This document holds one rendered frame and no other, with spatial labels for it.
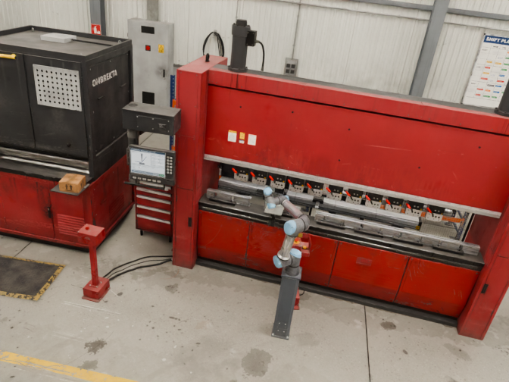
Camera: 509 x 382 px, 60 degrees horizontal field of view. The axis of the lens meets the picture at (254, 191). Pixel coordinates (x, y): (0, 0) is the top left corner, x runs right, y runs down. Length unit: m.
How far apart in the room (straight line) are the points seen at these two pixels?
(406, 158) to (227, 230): 2.04
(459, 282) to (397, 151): 1.54
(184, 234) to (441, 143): 2.82
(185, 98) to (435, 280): 3.14
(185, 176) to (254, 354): 1.90
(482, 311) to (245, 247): 2.54
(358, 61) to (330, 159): 4.26
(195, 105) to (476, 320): 3.60
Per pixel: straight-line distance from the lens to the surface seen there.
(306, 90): 4.24
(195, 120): 4.40
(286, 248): 3.83
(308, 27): 8.42
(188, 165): 4.60
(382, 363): 4.70
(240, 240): 4.96
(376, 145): 4.37
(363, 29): 8.41
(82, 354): 4.49
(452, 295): 5.15
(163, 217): 5.51
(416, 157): 4.44
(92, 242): 4.55
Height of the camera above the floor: 3.31
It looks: 28 degrees down
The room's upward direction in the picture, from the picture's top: 7 degrees clockwise
